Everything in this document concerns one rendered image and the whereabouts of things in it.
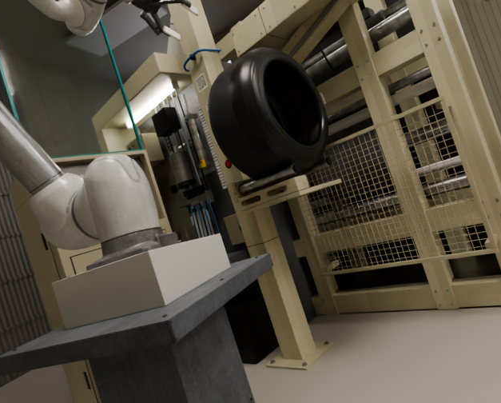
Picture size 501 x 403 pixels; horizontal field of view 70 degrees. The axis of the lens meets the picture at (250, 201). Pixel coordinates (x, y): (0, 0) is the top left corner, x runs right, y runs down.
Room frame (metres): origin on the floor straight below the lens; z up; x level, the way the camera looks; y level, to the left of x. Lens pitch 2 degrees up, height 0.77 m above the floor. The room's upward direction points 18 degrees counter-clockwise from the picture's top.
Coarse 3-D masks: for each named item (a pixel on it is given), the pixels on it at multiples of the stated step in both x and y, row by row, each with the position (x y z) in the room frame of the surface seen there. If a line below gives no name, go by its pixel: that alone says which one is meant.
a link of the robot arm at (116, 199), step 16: (96, 160) 0.89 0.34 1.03; (112, 160) 0.88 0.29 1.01; (128, 160) 0.91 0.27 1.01; (96, 176) 0.86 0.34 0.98; (112, 176) 0.86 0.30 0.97; (128, 176) 0.88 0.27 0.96; (144, 176) 0.93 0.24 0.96; (80, 192) 0.90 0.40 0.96; (96, 192) 0.86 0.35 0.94; (112, 192) 0.85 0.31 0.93; (128, 192) 0.86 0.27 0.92; (144, 192) 0.90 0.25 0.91; (80, 208) 0.90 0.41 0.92; (96, 208) 0.86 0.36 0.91; (112, 208) 0.85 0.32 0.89; (128, 208) 0.86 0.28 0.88; (144, 208) 0.88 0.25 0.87; (80, 224) 0.92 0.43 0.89; (96, 224) 0.87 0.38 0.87; (112, 224) 0.85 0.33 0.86; (128, 224) 0.85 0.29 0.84; (144, 224) 0.87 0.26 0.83; (160, 224) 0.94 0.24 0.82
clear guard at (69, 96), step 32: (0, 0) 1.53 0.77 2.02; (0, 32) 1.50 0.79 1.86; (32, 32) 1.60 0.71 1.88; (64, 32) 1.71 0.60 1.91; (96, 32) 1.83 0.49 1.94; (0, 64) 1.47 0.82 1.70; (32, 64) 1.57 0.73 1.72; (64, 64) 1.67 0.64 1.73; (96, 64) 1.79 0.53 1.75; (32, 96) 1.54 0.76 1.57; (64, 96) 1.64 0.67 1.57; (96, 96) 1.75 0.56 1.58; (32, 128) 1.51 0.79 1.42; (64, 128) 1.60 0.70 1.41; (96, 128) 1.71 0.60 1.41; (128, 128) 1.84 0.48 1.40
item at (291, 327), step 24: (192, 0) 1.84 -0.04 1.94; (192, 24) 1.80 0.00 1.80; (192, 48) 1.83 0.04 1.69; (216, 48) 1.89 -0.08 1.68; (192, 72) 1.87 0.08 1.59; (216, 72) 1.84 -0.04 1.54; (216, 144) 1.87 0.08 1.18; (240, 216) 1.87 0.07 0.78; (264, 216) 1.85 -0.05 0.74; (264, 240) 1.81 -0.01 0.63; (264, 288) 1.86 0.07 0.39; (288, 288) 1.85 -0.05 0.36; (288, 312) 1.81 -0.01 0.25; (288, 336) 1.82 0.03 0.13
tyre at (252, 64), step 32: (256, 64) 1.47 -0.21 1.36; (288, 64) 1.65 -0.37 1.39; (224, 96) 1.49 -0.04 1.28; (256, 96) 1.42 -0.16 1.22; (288, 96) 1.91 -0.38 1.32; (224, 128) 1.51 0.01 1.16; (256, 128) 1.43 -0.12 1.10; (288, 128) 1.97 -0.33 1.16; (320, 128) 1.73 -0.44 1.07; (256, 160) 1.53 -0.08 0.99; (288, 160) 1.52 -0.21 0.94
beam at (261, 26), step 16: (272, 0) 1.76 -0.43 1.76; (288, 0) 1.70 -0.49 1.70; (304, 0) 1.65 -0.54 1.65; (320, 0) 1.67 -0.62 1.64; (256, 16) 1.84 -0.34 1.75; (272, 16) 1.78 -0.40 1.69; (288, 16) 1.72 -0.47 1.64; (304, 16) 1.77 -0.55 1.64; (240, 32) 1.93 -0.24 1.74; (256, 32) 1.86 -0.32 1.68; (272, 32) 1.82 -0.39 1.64; (288, 32) 1.88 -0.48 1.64; (240, 48) 1.95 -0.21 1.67; (272, 48) 2.01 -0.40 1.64
